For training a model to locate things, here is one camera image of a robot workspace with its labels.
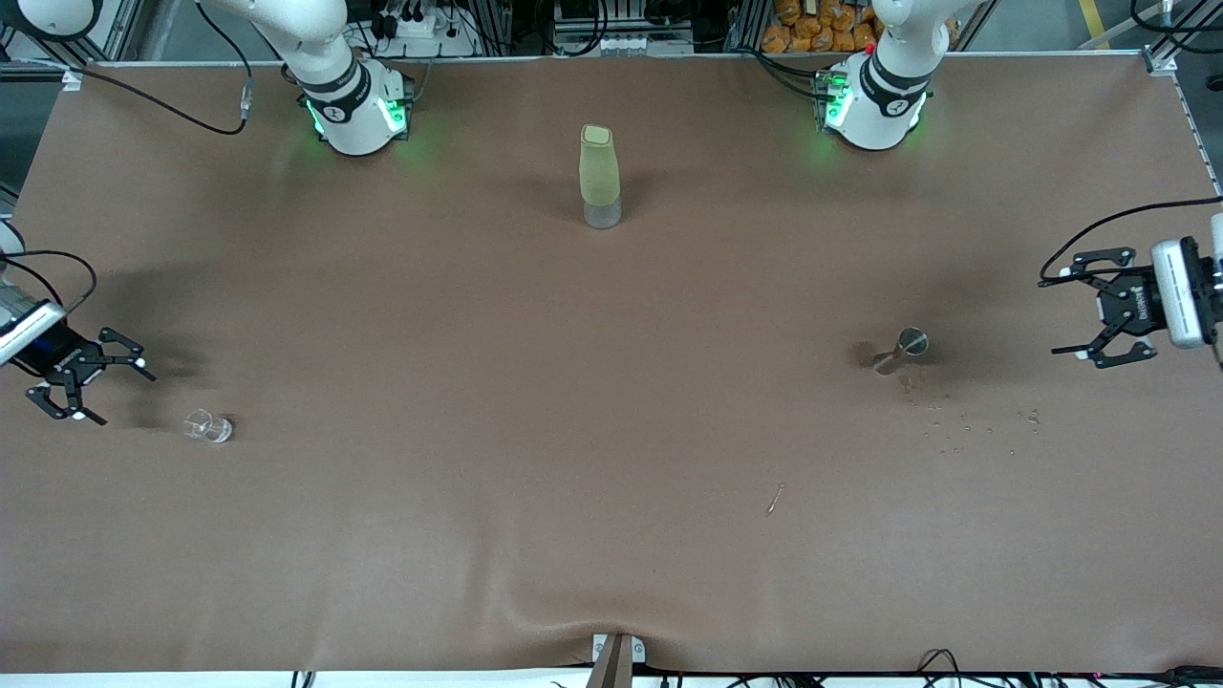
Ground clear glass measuring cup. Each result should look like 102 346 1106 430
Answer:
182 409 234 444

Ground steel hourglass jigger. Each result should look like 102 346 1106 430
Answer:
869 328 930 376

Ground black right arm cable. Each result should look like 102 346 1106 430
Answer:
0 0 255 316

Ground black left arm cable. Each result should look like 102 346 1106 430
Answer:
1040 196 1223 284

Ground spilled liquid droplets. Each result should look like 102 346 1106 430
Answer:
896 371 1042 456

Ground black looped floor cable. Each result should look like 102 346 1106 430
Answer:
917 649 968 688

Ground aluminium frame profile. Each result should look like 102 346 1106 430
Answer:
86 0 144 68
1132 0 1223 75

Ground white power strip with plugs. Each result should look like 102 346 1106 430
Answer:
377 8 460 41

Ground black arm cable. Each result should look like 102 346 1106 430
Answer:
1040 196 1223 284
0 0 255 316

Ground white long socket strip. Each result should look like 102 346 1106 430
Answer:
554 33 696 56

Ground orange packets pile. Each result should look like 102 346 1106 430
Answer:
762 0 961 54

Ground yellow-green frosted bottle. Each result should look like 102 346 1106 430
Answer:
579 124 623 230

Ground brown table mat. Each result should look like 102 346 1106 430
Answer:
0 53 1223 676

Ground wooden clamp bracket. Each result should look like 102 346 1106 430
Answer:
585 633 647 688

